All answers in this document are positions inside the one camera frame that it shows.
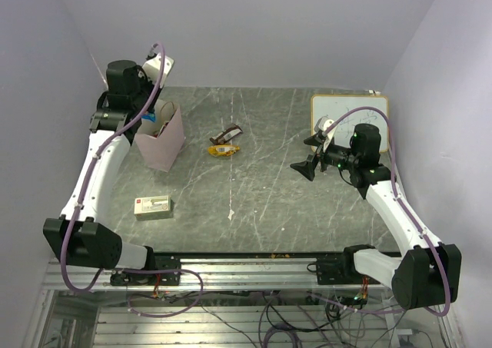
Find white cardboard box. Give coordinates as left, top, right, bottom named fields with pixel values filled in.
left=134, top=195, right=174, bottom=220

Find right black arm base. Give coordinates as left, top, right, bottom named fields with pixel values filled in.
left=306, top=253, right=364, bottom=286

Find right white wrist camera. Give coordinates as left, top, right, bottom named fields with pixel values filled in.
left=315, top=116, right=337, bottom=152

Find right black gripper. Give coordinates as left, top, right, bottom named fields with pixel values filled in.
left=291, top=134, right=359, bottom=181

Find brown chocolate bar wrapper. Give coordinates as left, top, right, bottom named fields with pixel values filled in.
left=209, top=124, right=243, bottom=145

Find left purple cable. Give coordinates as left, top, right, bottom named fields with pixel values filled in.
left=59, top=42, right=205, bottom=319

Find pink paper bag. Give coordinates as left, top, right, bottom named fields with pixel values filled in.
left=135, top=99, right=185, bottom=172

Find purple cable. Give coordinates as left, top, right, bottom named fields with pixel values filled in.
left=307, top=106, right=451, bottom=317
left=59, top=42, right=205, bottom=319

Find loose floor cables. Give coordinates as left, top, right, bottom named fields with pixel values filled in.
left=126, top=286, right=385, bottom=348

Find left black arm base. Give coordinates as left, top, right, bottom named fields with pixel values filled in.
left=110, top=256, right=181, bottom=287

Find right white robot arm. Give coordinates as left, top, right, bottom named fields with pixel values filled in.
left=291, top=117, right=462, bottom=310

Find blue M&Ms packet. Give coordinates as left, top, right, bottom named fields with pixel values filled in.
left=141, top=112, right=156, bottom=123

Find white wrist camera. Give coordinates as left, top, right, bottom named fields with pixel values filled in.
left=315, top=116, right=337, bottom=152
left=142, top=54, right=175, bottom=88

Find yellow M&Ms packet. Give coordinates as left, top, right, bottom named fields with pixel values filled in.
left=208, top=144, right=240, bottom=157

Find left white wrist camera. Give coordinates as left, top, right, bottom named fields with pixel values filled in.
left=142, top=54, right=175, bottom=88

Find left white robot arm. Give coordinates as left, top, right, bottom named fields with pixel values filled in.
left=43, top=55, right=165, bottom=284

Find small whiteboard with stand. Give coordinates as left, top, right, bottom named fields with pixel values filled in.
left=311, top=94, right=389, bottom=153

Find aluminium frame rail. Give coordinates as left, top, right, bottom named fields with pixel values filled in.
left=41, top=256, right=449, bottom=292

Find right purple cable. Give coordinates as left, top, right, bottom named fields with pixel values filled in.
left=307, top=106, right=451, bottom=317

